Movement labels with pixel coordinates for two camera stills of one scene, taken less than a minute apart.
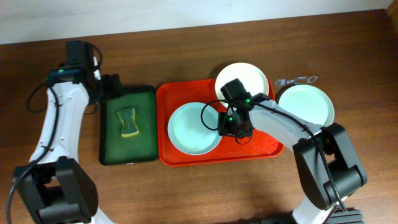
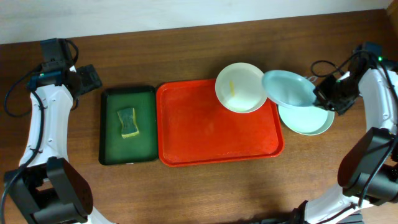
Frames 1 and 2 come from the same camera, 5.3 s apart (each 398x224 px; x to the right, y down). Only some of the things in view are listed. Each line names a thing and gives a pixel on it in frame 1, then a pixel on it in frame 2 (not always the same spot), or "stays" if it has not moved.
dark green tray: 142,147 stays
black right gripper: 235,129 -> 327,98
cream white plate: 253,78 stays
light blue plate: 186,131 -> 289,88
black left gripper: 112,82 -> 88,78
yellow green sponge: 127,116 stays
